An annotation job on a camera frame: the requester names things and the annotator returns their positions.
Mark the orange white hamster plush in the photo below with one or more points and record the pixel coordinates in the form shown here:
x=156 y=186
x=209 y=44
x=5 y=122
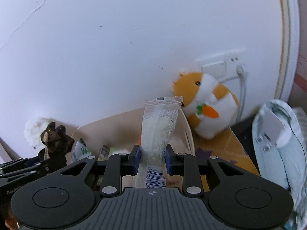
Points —
x=208 y=105

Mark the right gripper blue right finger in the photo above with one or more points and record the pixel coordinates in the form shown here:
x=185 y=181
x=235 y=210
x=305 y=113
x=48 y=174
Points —
x=170 y=160

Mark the green snack bag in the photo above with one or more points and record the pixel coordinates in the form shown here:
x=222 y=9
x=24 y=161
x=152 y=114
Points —
x=80 y=151

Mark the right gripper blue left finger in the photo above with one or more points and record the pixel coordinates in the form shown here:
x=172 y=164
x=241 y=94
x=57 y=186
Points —
x=135 y=157

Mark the white plush lamb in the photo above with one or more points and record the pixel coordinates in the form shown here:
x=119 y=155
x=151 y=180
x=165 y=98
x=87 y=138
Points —
x=33 y=130

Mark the beige plastic storage bin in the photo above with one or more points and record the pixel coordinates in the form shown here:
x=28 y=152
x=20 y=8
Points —
x=120 y=133

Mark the white wall socket plate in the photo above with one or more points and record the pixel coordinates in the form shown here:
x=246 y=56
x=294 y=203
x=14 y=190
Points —
x=224 y=66

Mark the light blue folded blanket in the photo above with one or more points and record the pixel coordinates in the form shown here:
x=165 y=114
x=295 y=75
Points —
x=286 y=166

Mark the brown plaid scrunchie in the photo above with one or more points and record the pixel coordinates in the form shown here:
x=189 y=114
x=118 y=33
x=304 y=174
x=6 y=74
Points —
x=57 y=144

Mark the white phone stand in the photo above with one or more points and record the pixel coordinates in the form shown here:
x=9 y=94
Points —
x=272 y=131

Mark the clear cracker pack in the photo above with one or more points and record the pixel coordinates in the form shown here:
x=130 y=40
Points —
x=158 y=125

